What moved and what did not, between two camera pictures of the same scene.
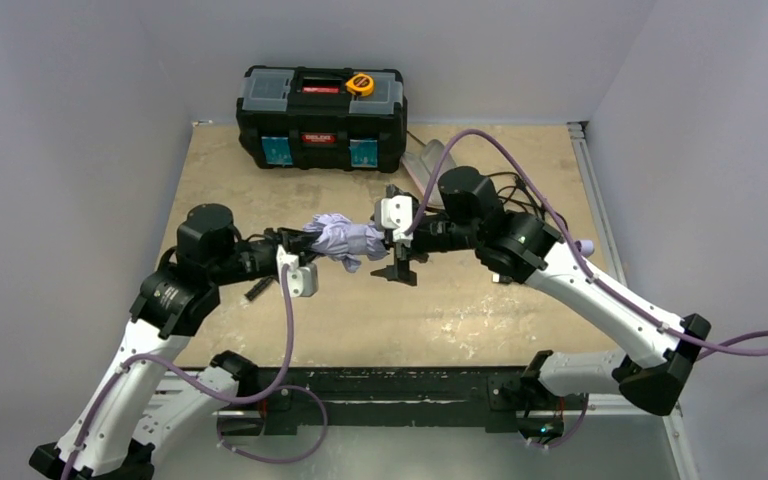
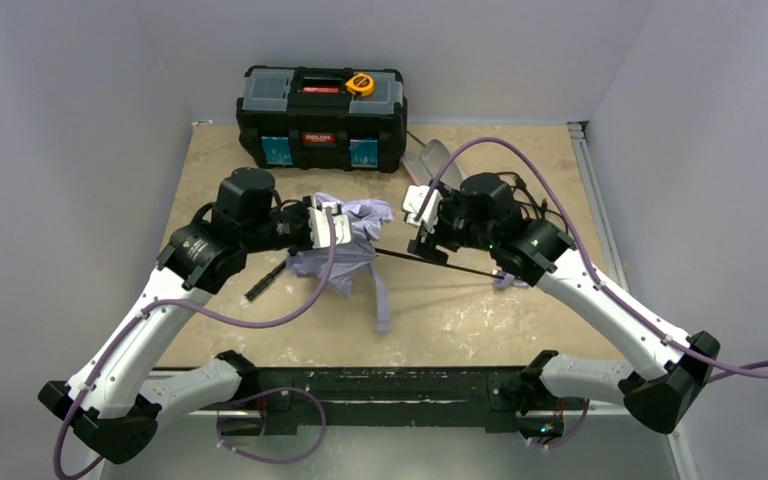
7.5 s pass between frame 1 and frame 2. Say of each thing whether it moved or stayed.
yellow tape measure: stayed
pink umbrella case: stayed
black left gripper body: moved
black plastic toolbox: stayed
